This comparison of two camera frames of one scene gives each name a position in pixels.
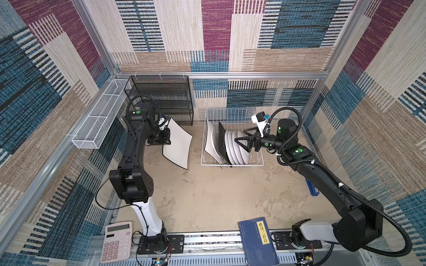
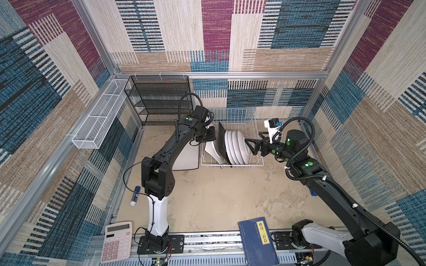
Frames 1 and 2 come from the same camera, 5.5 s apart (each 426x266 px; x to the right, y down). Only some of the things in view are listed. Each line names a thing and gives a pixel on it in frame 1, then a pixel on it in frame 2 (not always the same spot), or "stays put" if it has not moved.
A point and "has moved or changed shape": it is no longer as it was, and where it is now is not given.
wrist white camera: (259, 119) -> (273, 125)
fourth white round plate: (246, 155) stays put
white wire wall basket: (92, 129) stays put
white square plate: (178, 151) has moved or changed shape
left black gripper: (165, 139) -> (211, 136)
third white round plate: (236, 147) stays put
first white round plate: (227, 147) stays put
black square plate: (221, 133) stays put
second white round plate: (230, 146) stays put
